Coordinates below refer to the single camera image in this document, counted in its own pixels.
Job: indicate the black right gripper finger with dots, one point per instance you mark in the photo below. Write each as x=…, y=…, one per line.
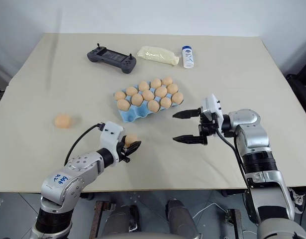
x=192, y=139
x=187, y=114

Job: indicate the rusty metal bar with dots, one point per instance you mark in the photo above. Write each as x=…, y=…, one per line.
x=235, y=224
x=101, y=216

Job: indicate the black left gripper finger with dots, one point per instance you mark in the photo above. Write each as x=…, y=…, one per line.
x=134, y=147

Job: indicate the tan egg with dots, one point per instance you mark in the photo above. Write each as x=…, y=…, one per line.
x=156, y=82
x=172, y=88
x=131, y=140
x=137, y=99
x=132, y=91
x=177, y=98
x=148, y=95
x=167, y=80
x=154, y=105
x=123, y=104
x=161, y=91
x=120, y=95
x=143, y=85
x=165, y=102
x=63, y=121

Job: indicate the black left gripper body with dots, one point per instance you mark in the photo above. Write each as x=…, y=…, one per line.
x=122, y=153

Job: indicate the white sneaker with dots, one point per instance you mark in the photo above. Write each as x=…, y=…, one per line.
x=298, y=200

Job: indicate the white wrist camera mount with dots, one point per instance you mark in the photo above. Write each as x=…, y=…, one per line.
x=213, y=105
x=110, y=132

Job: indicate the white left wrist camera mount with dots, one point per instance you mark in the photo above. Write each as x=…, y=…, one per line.
x=110, y=132

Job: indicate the white bag of rice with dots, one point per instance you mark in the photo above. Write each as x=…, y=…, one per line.
x=157, y=56

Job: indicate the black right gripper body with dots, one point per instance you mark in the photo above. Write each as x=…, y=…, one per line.
x=208, y=127

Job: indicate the dark rounded shape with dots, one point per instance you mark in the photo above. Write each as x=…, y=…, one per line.
x=181, y=219
x=125, y=219

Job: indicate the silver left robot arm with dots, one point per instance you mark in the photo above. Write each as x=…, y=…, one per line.
x=68, y=179

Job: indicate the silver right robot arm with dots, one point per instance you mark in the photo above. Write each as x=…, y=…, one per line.
x=252, y=129

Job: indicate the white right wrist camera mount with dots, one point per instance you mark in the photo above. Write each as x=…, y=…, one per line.
x=213, y=105

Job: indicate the blue egg tray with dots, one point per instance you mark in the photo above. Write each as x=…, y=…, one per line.
x=132, y=115

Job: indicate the grey handheld remote controller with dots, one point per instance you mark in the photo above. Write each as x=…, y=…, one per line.
x=112, y=59

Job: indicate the white bottle with blue cap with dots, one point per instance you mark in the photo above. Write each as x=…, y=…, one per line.
x=188, y=57

